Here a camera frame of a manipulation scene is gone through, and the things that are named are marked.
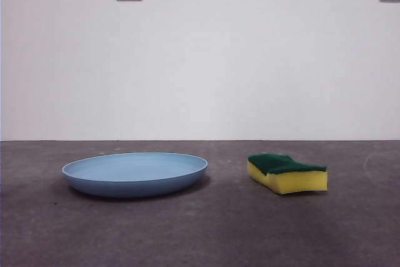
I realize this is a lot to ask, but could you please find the blue round plate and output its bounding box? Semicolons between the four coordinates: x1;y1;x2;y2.
61;152;209;199

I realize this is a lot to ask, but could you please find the yellow sponge with green pad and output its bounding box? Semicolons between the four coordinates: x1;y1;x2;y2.
247;153;329;196

